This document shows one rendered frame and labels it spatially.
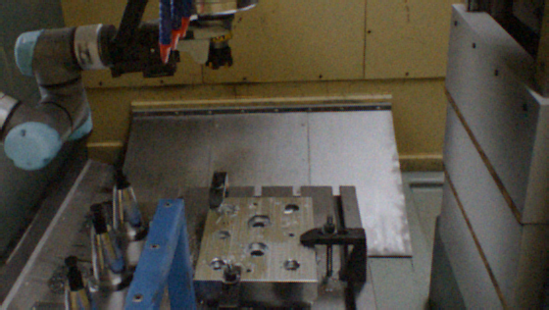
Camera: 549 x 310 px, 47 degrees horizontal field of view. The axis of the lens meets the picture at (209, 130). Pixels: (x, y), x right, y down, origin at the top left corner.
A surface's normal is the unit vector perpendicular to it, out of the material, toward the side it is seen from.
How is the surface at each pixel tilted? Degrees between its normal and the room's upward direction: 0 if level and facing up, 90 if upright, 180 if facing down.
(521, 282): 90
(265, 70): 90
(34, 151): 90
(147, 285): 0
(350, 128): 24
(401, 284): 0
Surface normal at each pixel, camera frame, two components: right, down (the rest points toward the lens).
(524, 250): -0.11, 0.44
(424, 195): -0.08, -0.90
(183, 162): -0.11, -0.65
